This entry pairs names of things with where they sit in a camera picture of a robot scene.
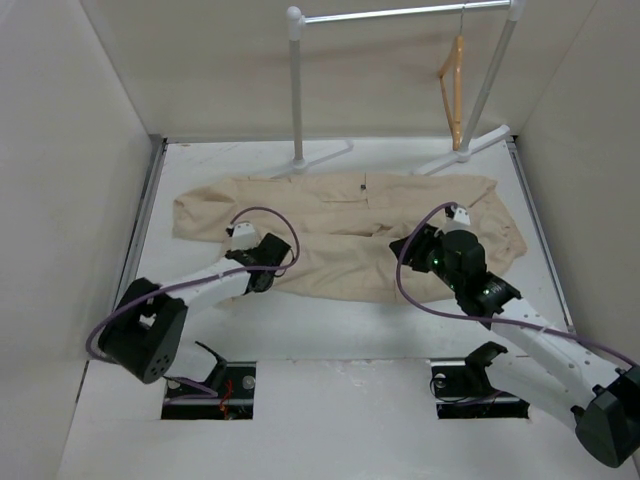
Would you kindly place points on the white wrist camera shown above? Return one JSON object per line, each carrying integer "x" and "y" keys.
{"x": 457, "y": 218}
{"x": 242, "y": 236}

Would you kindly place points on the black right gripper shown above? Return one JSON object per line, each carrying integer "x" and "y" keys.
{"x": 418, "y": 242}

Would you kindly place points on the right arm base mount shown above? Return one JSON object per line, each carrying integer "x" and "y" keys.
{"x": 461, "y": 394}

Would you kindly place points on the white clothes rack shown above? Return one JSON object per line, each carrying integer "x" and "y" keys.
{"x": 370, "y": 69}

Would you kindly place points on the wooden clothes hanger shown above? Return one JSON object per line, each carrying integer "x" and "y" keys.
{"x": 450, "y": 81}

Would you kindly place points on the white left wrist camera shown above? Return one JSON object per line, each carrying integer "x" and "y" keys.
{"x": 242, "y": 236}

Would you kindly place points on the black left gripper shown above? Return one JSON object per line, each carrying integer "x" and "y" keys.
{"x": 245, "y": 251}

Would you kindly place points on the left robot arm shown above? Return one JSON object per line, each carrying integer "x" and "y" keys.
{"x": 145, "y": 336}

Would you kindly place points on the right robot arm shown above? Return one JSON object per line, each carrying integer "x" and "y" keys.
{"x": 560, "y": 375}

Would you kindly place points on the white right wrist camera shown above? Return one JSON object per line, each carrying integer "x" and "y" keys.
{"x": 457, "y": 218}

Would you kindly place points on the beige trousers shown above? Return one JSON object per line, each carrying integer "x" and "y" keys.
{"x": 345, "y": 223}

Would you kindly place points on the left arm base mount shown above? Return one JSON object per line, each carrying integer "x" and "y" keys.
{"x": 227, "y": 394}

